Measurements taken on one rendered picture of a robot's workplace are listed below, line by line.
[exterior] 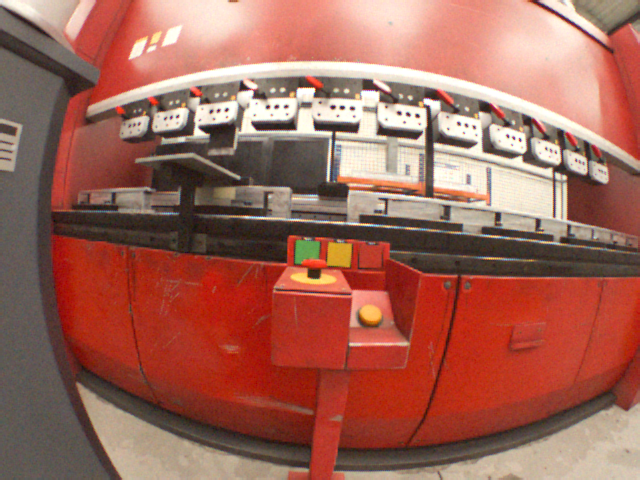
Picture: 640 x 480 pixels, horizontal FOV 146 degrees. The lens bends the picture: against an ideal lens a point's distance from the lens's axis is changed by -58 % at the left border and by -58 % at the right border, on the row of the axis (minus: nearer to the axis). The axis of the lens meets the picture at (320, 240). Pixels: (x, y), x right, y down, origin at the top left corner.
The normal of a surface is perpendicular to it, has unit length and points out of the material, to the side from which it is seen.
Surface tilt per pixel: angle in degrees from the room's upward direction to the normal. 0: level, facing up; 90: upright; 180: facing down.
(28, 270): 90
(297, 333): 90
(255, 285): 90
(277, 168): 90
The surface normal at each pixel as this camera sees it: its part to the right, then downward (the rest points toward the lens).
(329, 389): 0.02, 0.06
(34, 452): 1.00, 0.07
